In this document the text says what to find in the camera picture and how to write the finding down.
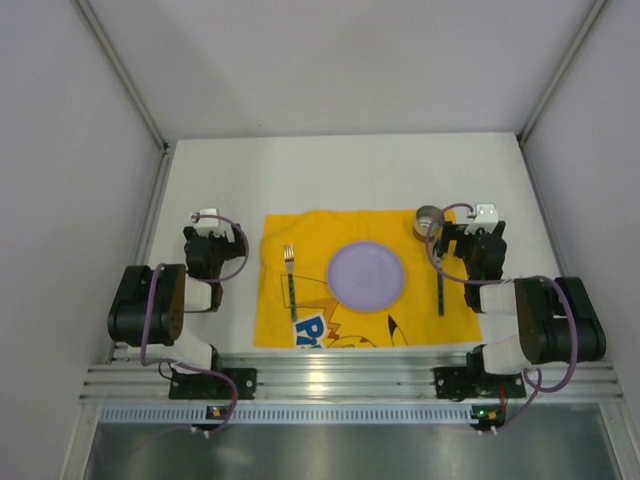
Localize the metal cup with brown base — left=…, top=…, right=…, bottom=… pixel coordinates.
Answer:
left=413, top=205, right=445, bottom=243

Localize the spoon with teal handle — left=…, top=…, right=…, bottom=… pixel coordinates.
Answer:
left=434, top=255, right=445, bottom=317

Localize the fork with teal handle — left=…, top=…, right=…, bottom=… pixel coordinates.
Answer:
left=283, top=244, right=298, bottom=323

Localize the purple plastic plate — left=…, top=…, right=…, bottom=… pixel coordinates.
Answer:
left=326, top=241, right=406, bottom=313

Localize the yellow cartoon print cloth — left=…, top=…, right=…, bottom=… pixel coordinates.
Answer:
left=254, top=210, right=482, bottom=349

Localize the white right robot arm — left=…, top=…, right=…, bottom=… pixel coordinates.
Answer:
left=430, top=221, right=607, bottom=376

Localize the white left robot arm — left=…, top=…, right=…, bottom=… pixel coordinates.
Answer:
left=107, top=222, right=248, bottom=374

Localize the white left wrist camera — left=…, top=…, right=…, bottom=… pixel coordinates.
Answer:
left=190, top=208, right=234, bottom=241

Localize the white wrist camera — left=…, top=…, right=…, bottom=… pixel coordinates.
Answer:
left=465, top=203, right=499, bottom=235
left=190, top=208, right=234, bottom=241

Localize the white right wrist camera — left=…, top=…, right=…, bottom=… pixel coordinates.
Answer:
left=465, top=203, right=499, bottom=235

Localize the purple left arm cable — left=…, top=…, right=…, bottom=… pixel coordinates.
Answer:
left=138, top=212, right=250, bottom=437

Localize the black left arm base bracket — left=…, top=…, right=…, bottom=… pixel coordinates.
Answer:
left=168, top=368, right=257, bottom=400

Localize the black right arm base bracket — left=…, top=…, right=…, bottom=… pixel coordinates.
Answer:
left=433, top=366, right=527, bottom=402

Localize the perforated grey cable duct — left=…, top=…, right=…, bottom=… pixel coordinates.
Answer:
left=99, top=404, right=504, bottom=425

